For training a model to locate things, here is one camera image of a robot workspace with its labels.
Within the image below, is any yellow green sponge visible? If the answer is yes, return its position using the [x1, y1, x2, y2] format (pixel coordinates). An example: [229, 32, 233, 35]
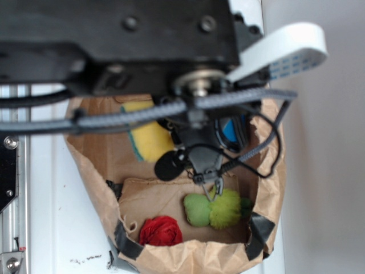
[119, 101, 175, 163]

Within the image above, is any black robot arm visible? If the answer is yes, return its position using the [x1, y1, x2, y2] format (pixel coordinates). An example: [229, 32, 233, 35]
[1, 1, 262, 96]

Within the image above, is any blue rectangular block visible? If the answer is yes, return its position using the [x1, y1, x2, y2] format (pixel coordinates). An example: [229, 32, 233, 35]
[214, 115, 248, 153]

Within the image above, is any green plush toy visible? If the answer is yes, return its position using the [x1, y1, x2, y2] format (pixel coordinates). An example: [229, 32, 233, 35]
[183, 188, 253, 229]

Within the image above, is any brown paper bag tray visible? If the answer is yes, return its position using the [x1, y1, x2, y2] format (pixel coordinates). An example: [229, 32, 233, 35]
[64, 95, 286, 271]

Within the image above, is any grey braided cable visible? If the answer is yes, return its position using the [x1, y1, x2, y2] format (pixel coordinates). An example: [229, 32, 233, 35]
[0, 88, 298, 172]

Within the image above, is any white flat ribbon cable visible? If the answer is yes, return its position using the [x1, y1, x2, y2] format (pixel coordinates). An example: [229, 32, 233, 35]
[226, 22, 329, 84]

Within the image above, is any aluminium frame rail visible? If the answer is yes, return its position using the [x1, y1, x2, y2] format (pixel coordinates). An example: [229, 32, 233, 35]
[0, 85, 32, 274]

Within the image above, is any aluminium corner bracket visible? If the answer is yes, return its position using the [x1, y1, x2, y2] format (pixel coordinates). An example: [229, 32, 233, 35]
[1, 252, 26, 274]

